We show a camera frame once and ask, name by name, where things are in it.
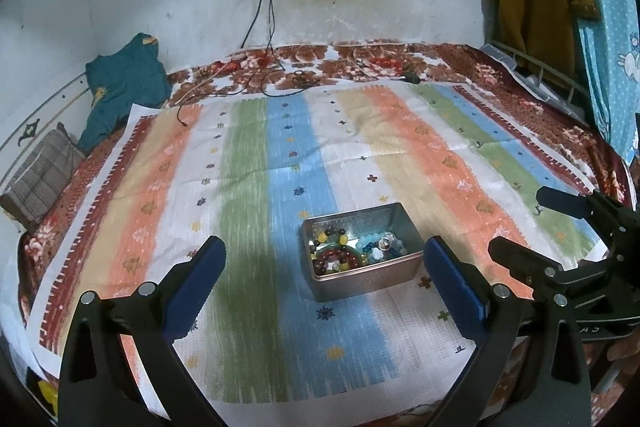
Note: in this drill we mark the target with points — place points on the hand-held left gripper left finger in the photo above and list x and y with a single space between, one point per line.
200 287

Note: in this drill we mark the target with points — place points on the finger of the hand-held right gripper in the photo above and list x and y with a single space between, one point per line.
562 201
515 259

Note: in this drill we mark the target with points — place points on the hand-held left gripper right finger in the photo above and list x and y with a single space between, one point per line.
450 292

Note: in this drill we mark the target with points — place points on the small clear crystal charm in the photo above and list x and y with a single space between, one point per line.
385 243

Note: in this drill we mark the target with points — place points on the rectangular metal tin box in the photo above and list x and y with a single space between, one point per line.
360 282

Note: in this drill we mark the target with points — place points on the green jade bangle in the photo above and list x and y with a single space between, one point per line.
313 253

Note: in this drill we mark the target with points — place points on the pastel striped cloth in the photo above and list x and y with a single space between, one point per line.
250 157

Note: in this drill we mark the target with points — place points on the light blue printed cloth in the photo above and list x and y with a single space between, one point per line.
610 32

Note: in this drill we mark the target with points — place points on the striped grey pillow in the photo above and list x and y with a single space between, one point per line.
42 177

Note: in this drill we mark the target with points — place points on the small black device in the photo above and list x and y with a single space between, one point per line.
412 78

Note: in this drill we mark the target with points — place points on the teal garment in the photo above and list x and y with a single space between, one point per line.
125 82

